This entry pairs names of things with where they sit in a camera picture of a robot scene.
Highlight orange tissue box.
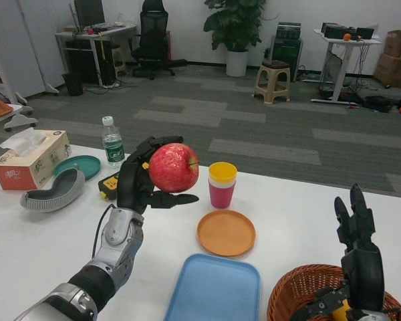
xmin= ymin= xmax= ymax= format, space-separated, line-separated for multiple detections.
xmin=0 ymin=126 xmax=73 ymax=191

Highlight yellow banana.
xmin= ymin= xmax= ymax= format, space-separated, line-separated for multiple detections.
xmin=332 ymin=299 xmax=350 ymax=321

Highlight light blue tray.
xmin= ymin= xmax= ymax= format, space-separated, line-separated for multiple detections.
xmin=162 ymin=253 xmax=262 ymax=321

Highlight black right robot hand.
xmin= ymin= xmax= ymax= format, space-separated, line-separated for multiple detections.
xmin=289 ymin=183 xmax=386 ymax=321

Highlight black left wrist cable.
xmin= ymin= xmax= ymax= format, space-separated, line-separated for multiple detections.
xmin=92 ymin=203 xmax=116 ymax=260

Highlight yellow plastic cup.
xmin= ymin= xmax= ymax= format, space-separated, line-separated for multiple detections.
xmin=208 ymin=161 xmax=238 ymax=184

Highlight red apple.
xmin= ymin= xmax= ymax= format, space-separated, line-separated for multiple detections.
xmin=148 ymin=142 xmax=201 ymax=193

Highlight black computer tower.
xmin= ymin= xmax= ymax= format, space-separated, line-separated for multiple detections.
xmin=65 ymin=39 xmax=116 ymax=85

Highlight pink plastic cup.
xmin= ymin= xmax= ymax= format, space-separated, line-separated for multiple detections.
xmin=208 ymin=182 xmax=237 ymax=209

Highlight white desk with monitor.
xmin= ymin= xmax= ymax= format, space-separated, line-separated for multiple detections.
xmin=55 ymin=23 xmax=138 ymax=86

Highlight clear plastic water bottle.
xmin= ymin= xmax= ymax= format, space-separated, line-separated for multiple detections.
xmin=102 ymin=116 xmax=126 ymax=169

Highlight beige stool with brown seat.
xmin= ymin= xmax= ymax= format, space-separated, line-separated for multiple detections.
xmin=253 ymin=60 xmax=291 ymax=106

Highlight brown wicker basket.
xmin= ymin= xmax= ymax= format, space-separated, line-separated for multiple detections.
xmin=266 ymin=263 xmax=401 ymax=321

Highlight white partition panel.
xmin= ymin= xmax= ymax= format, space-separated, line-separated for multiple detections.
xmin=0 ymin=0 xmax=59 ymax=98

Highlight white side table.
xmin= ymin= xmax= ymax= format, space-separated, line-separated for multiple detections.
xmin=0 ymin=103 xmax=23 ymax=130

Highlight black bag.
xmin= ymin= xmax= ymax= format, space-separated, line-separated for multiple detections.
xmin=364 ymin=96 xmax=394 ymax=114

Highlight potted plant in white pot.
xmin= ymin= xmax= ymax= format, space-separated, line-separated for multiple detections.
xmin=203 ymin=0 xmax=267 ymax=77

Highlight white rolling stand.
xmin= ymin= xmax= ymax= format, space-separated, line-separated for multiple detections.
xmin=0 ymin=29 xmax=38 ymax=132

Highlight black trash bin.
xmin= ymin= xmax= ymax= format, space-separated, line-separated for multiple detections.
xmin=61 ymin=72 xmax=84 ymax=97

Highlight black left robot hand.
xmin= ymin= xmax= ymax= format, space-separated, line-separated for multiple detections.
xmin=116 ymin=134 xmax=200 ymax=215

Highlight white plastic cup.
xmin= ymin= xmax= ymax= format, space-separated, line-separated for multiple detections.
xmin=207 ymin=178 xmax=237 ymax=189

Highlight black green equipment rack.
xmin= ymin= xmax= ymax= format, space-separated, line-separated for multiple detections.
xmin=272 ymin=22 xmax=304 ymax=83

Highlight black equipment boxes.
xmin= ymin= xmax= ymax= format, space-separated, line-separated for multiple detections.
xmin=321 ymin=22 xmax=375 ymax=40

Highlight large cardboard box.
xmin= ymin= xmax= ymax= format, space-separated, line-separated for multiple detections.
xmin=374 ymin=52 xmax=401 ymax=88

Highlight yellow black remote controller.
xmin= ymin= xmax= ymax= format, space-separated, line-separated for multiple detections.
xmin=98 ymin=161 xmax=151 ymax=201

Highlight small plain beige stool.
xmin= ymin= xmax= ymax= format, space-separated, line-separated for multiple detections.
xmin=112 ymin=46 xmax=128 ymax=76

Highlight black office chair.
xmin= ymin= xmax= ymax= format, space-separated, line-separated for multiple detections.
xmin=130 ymin=0 xmax=188 ymax=81

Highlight teal plate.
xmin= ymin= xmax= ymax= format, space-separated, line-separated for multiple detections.
xmin=53 ymin=154 xmax=102 ymax=181

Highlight white standing desk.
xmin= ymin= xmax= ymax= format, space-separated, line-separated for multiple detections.
xmin=311 ymin=28 xmax=382 ymax=104

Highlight orange plate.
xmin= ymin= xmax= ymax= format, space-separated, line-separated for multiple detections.
xmin=196 ymin=209 xmax=257 ymax=257

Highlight small cardboard box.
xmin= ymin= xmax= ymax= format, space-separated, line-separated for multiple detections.
xmin=384 ymin=29 xmax=401 ymax=58

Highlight black monitor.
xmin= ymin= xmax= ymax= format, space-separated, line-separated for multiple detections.
xmin=74 ymin=0 xmax=106 ymax=29

